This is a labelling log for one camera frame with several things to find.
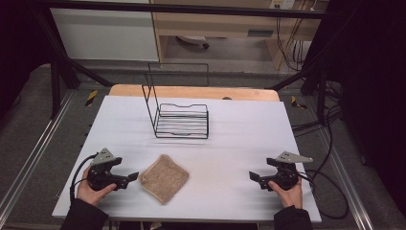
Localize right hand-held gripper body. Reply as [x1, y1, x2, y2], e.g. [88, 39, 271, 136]
[265, 150, 314, 192]

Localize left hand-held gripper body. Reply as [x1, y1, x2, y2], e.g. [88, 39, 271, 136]
[86, 147, 129, 192]

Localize brown towel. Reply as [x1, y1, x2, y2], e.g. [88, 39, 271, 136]
[138, 153, 191, 206]

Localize black wire rack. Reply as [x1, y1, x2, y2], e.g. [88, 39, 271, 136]
[141, 62, 211, 140]

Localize person's right hand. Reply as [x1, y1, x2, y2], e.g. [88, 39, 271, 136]
[267, 178, 304, 210]

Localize person's left hand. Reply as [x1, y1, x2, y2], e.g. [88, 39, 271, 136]
[77, 166, 118, 207]

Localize yellow black floor tape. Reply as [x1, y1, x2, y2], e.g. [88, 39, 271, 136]
[84, 89, 100, 107]
[290, 95, 308, 111]

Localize white chair base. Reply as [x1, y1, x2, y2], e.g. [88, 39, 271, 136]
[175, 34, 211, 51]

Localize white power strip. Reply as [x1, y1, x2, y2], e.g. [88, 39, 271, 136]
[269, 0, 297, 11]

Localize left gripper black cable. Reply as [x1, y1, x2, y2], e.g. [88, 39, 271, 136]
[69, 152, 99, 203]

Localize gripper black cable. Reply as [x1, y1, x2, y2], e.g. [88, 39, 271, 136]
[69, 152, 99, 203]
[296, 169, 350, 220]

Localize black floor cables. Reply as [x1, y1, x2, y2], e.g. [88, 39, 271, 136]
[291, 80, 345, 138]

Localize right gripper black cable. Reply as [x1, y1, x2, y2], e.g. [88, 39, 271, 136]
[296, 169, 350, 220]

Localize aluminium floor rail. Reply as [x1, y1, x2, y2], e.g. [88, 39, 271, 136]
[0, 91, 77, 213]
[318, 126, 375, 230]

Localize black metal frame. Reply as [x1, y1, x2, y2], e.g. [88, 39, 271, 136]
[30, 0, 339, 127]

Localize hanging cables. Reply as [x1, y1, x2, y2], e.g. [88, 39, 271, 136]
[275, 0, 320, 73]

